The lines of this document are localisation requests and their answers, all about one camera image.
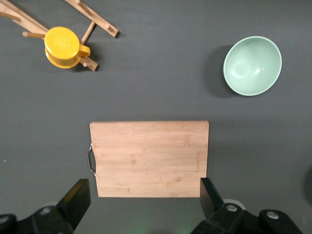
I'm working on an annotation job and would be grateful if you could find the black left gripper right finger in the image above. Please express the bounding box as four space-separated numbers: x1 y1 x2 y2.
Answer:
195 177 246 234

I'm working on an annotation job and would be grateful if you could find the wooden mug rack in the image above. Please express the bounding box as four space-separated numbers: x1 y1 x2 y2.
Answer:
0 0 119 72

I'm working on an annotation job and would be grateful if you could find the yellow mug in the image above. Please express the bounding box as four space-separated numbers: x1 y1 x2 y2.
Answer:
44 26 91 69

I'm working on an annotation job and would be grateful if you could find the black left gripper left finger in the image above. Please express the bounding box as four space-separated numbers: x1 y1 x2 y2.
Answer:
31 178 92 234

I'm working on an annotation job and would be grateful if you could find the light green bowl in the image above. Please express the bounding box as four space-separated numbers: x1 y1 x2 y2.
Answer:
222 36 283 97

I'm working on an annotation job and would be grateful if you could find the wooden cutting board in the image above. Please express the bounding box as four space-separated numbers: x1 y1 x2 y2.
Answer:
87 120 210 198

